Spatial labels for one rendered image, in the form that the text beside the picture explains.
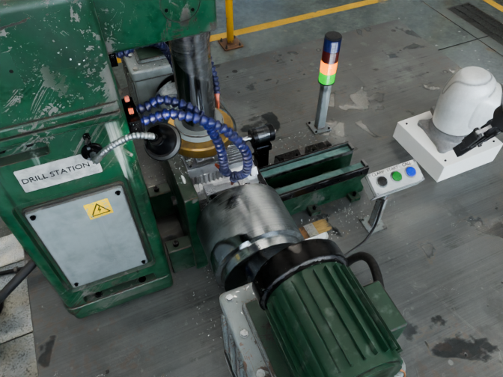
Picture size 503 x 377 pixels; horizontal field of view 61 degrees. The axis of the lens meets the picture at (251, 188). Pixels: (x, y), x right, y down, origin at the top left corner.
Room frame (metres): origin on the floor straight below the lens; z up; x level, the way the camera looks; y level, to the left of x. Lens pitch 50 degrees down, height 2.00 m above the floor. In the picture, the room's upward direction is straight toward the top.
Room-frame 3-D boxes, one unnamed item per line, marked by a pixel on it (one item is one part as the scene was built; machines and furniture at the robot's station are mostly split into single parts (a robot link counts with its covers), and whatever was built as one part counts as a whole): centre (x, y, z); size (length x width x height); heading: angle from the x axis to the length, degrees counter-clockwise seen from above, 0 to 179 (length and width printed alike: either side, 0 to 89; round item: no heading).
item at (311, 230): (0.82, -0.17, 0.80); 0.21 x 0.05 x 0.01; 114
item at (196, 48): (0.86, 0.14, 1.34); 0.18 x 0.18 x 0.48
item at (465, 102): (1.22, -0.76, 1.05); 0.18 x 0.16 x 0.22; 76
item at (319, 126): (1.36, -0.28, 1.01); 0.08 x 0.08 x 0.42; 23
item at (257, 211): (0.59, -0.02, 1.04); 0.37 x 0.25 x 0.25; 23
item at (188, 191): (0.81, 0.24, 0.97); 0.30 x 0.11 x 0.34; 23
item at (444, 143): (1.24, -0.75, 0.91); 0.22 x 0.18 x 0.06; 14
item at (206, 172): (0.86, 0.14, 1.11); 0.12 x 0.11 x 0.07; 113
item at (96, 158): (0.57, 0.22, 1.46); 0.18 x 0.11 x 0.13; 113
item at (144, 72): (1.42, 0.33, 0.99); 0.35 x 0.31 x 0.37; 23
